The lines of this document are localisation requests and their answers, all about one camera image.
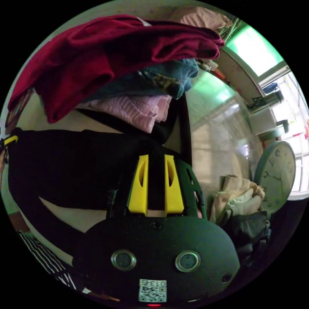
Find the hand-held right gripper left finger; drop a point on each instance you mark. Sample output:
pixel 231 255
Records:
pixel 137 193

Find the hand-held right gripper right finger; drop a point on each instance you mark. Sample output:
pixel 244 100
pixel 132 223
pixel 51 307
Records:
pixel 174 195

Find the black pants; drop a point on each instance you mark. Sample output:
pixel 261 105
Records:
pixel 72 164

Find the heap of beige and dark clothes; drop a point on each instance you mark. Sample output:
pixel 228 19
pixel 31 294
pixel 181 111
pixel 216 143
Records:
pixel 237 207

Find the bed with cream mat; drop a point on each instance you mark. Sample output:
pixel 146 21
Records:
pixel 72 216

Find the person's body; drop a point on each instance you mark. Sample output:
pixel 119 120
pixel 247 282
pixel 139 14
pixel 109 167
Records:
pixel 45 258

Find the pile of clothes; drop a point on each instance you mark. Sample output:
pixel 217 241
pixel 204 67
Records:
pixel 101 62

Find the window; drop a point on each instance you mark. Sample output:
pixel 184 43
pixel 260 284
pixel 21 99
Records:
pixel 272 72

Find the pink cloth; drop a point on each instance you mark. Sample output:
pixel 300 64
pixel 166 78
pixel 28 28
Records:
pixel 205 18

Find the round white wall clock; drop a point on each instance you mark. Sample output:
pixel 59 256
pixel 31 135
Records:
pixel 277 176

